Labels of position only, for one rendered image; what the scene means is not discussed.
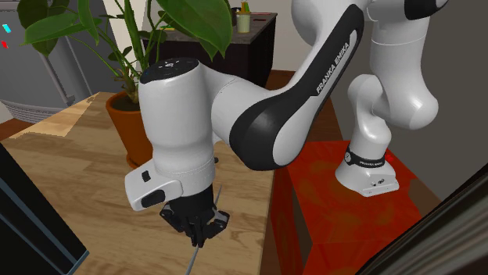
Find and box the dark cabinet with pencil cup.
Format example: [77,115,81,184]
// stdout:
[142,1,278,89]

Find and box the black flat panel blue edge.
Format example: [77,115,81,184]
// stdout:
[0,142,91,275]

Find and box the dark brown wooden frame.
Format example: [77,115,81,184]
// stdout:
[356,162,488,275]

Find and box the green plant in orange pot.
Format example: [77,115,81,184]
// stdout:
[16,0,234,170]

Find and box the grey refrigerator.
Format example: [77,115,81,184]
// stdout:
[0,0,115,125]

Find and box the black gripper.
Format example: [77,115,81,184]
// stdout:
[159,185,231,248]

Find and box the red robot stand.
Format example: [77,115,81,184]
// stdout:
[269,140,424,275]

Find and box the thin grey pointed utensil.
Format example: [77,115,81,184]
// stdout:
[185,184,224,275]

